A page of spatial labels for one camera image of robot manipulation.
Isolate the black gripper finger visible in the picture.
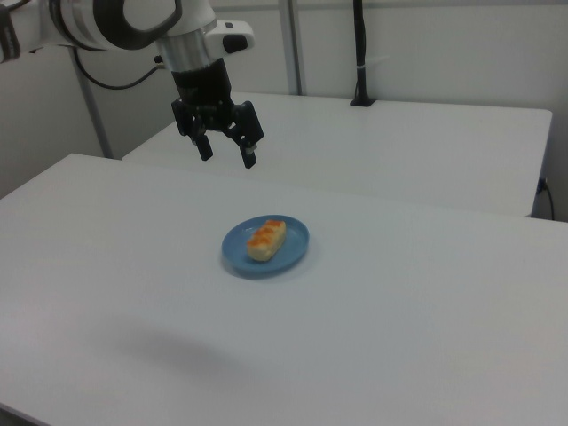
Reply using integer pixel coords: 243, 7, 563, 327
223, 100, 266, 170
170, 99, 214, 162

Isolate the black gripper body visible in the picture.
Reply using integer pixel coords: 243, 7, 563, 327
170, 59, 238, 134

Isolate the orange-topped bread slice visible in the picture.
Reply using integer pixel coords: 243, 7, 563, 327
246, 218, 288, 263

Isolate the white side table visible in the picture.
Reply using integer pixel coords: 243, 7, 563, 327
120, 91, 554, 218

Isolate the blue round plate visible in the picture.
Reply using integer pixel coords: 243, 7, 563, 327
221, 214, 311, 280

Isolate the grey metal partition post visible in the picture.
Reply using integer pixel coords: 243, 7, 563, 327
279, 0, 308, 96

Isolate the black camera stand pole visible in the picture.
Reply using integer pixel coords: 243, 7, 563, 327
349, 0, 377, 108

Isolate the black cable at table edge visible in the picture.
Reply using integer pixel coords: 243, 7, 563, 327
538, 177, 556, 220

